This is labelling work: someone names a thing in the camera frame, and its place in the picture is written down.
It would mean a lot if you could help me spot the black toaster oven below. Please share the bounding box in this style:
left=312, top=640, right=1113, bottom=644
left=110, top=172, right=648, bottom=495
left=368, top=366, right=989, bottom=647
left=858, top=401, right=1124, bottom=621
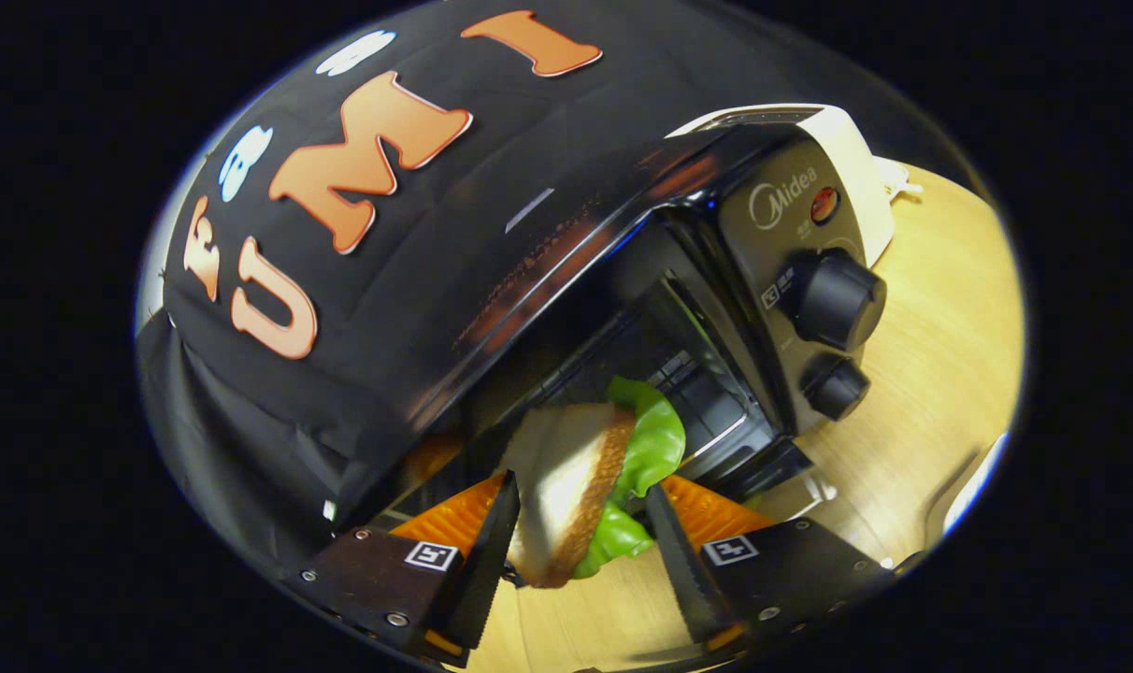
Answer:
left=337, top=122, right=890, bottom=538

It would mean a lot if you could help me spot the white food tray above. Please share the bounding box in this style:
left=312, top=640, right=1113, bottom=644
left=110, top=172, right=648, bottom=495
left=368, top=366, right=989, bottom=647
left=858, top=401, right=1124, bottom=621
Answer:
left=940, top=432, right=1010, bottom=538

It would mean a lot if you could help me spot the white toaster cable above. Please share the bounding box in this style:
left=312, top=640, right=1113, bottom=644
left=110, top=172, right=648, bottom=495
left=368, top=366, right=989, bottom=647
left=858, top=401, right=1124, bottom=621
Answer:
left=875, top=157, right=925, bottom=202

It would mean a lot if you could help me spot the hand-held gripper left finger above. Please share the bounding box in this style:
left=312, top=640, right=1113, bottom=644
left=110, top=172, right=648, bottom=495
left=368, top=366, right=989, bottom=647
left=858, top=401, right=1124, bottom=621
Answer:
left=286, top=470, right=523, bottom=666

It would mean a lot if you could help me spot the toy sandwich with lettuce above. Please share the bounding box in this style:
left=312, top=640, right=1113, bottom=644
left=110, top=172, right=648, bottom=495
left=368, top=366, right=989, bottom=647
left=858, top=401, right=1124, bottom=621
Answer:
left=499, top=376, right=687, bottom=590

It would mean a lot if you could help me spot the white pop-up toaster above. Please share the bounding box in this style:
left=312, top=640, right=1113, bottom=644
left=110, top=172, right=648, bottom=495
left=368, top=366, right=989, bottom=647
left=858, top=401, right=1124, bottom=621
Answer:
left=665, top=103, right=896, bottom=267

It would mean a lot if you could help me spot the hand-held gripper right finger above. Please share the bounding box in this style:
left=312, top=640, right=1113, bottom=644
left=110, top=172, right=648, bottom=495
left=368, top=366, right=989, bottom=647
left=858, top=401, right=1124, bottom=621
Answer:
left=643, top=475, right=896, bottom=655

